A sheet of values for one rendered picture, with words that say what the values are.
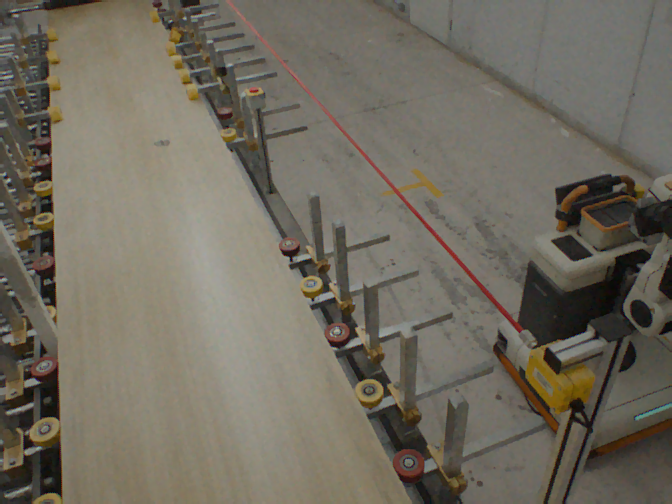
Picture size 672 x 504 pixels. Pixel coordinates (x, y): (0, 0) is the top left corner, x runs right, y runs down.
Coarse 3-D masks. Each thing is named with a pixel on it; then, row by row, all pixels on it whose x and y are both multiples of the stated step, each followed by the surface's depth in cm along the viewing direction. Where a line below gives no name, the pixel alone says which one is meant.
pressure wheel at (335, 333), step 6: (336, 324) 192; (342, 324) 192; (330, 330) 190; (336, 330) 189; (342, 330) 190; (348, 330) 190; (330, 336) 188; (336, 336) 188; (342, 336) 188; (348, 336) 188; (330, 342) 188; (336, 342) 187; (342, 342) 187; (348, 342) 190
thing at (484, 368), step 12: (456, 372) 185; (468, 372) 184; (480, 372) 185; (492, 372) 187; (432, 384) 182; (444, 384) 181; (456, 384) 184; (420, 396) 180; (372, 408) 176; (384, 408) 177
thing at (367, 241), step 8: (384, 232) 242; (360, 240) 239; (368, 240) 239; (376, 240) 240; (384, 240) 242; (328, 248) 236; (352, 248) 238; (360, 248) 239; (304, 256) 233; (328, 256) 236; (288, 264) 230; (296, 264) 232; (304, 264) 233
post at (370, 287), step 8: (368, 280) 176; (368, 288) 175; (376, 288) 176; (368, 296) 177; (376, 296) 178; (368, 304) 179; (376, 304) 180; (368, 312) 181; (376, 312) 182; (368, 320) 183; (376, 320) 185; (368, 328) 186; (376, 328) 187; (368, 336) 189; (376, 336) 189; (368, 344) 191; (376, 344) 191; (368, 368) 200; (376, 368) 199
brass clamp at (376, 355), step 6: (360, 330) 198; (360, 336) 196; (366, 348) 192; (378, 348) 192; (366, 354) 194; (372, 354) 191; (378, 354) 190; (384, 354) 192; (372, 360) 191; (378, 360) 192
